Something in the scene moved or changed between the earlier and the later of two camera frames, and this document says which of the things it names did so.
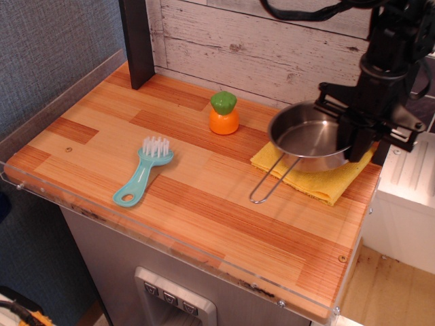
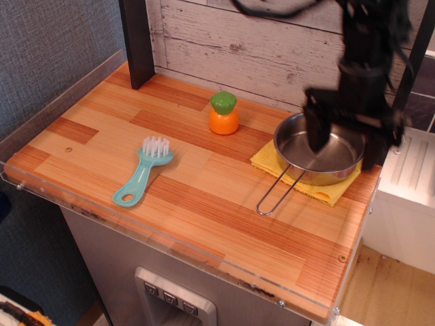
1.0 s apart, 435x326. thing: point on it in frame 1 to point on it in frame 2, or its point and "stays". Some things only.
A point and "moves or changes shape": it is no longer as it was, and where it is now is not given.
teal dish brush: [155, 151] stays
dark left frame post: [138, 42] stays
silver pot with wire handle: [302, 130] moves or changes shape
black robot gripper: [372, 111] to [361, 96]
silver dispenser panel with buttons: [167, 302] stays
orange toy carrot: [223, 119] stays
